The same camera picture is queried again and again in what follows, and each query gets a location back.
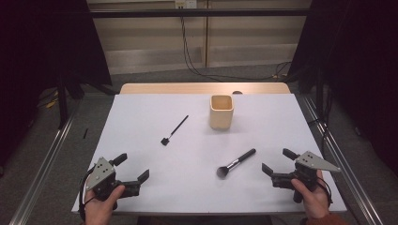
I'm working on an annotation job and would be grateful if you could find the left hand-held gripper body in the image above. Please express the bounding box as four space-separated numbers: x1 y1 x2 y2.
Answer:
84 157 142 211

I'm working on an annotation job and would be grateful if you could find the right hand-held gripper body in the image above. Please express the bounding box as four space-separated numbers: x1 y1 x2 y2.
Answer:
271 150 342 204

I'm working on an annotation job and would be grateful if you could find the black silver makeup brush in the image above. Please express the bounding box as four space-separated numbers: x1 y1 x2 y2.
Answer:
216 148 257 180

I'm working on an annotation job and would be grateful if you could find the small thin black brush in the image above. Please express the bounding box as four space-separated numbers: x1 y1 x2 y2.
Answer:
160 114 190 147

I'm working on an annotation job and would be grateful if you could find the beige square cup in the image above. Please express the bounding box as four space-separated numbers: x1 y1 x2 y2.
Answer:
208 94 235 130

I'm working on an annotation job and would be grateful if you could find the person's right hand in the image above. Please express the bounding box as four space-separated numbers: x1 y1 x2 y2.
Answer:
290 169 332 219

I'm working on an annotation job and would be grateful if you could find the person's left hand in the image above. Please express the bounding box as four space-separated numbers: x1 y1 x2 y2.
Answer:
84 185 126 225

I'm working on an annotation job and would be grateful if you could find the white table mat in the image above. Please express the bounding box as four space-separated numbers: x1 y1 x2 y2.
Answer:
70 93 347 215

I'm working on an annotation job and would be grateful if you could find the black metal stand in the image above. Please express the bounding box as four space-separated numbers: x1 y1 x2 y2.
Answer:
56 74 69 130

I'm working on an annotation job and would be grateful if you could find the dark curtain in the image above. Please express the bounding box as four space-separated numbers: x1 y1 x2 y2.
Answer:
286 0 398 177
0 0 113 168

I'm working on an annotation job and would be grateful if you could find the white power strip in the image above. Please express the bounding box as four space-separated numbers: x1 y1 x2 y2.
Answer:
174 0 198 9

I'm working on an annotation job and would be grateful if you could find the left hand-held gripper cable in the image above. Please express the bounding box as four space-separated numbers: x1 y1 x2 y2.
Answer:
78 168 96 221

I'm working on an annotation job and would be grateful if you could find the hand-held gripper cable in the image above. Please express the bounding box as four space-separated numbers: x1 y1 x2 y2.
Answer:
78 168 96 221
315 177 333 206

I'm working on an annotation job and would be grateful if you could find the right hand-held gripper cable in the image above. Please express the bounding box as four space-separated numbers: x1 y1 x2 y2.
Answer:
315 177 333 206

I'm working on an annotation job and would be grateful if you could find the metal floor rail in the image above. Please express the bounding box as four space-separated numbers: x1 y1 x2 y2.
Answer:
8 101 81 225
299 93 387 225

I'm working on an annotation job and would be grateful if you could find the black cable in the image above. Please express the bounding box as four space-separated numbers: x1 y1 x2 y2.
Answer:
181 16 294 83
179 16 294 83

